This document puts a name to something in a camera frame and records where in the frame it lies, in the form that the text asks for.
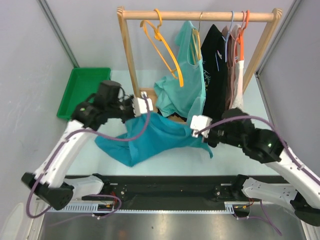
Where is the teal blue t shirt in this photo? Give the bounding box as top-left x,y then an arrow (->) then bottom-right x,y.
95,112 -> 213,167

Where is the yellow plastic hanger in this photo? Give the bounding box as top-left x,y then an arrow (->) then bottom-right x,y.
139,8 -> 185,88

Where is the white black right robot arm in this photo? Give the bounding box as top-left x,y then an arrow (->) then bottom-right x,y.
199,108 -> 320,227

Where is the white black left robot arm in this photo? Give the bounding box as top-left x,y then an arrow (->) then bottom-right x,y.
21,80 -> 139,211

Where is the black t shirt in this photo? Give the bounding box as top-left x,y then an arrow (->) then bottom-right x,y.
201,25 -> 227,119

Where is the mint green t shirt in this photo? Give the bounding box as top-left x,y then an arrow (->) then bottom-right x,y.
154,21 -> 206,119

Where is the pink plastic hanger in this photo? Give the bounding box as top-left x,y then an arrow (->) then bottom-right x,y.
230,11 -> 247,51

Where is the light blue plastic hanger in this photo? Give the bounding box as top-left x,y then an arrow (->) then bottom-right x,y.
222,10 -> 235,63

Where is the orange plastic hanger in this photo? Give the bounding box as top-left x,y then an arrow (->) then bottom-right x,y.
237,10 -> 250,61

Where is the wooden hanger metal hook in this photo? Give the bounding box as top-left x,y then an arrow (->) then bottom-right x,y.
191,12 -> 203,61

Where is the green plastic tray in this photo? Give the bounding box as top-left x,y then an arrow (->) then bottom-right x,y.
56,67 -> 111,120

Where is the white garment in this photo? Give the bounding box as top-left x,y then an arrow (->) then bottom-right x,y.
230,44 -> 244,110

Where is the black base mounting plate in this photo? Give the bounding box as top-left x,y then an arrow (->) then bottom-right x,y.
67,174 -> 283,217

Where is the pink beige garment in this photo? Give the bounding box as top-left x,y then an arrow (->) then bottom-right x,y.
222,26 -> 236,110

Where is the wooden clothes rack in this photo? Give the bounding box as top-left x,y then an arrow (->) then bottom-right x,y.
116,6 -> 283,100

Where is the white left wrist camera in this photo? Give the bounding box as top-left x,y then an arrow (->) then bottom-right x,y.
132,91 -> 154,117

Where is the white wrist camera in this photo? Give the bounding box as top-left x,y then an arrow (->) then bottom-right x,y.
190,115 -> 212,138
132,91 -> 154,117

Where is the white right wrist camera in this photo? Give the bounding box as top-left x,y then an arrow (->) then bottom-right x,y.
190,115 -> 212,138

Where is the white slotted cable duct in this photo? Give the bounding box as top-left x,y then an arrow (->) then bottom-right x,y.
60,200 -> 234,214

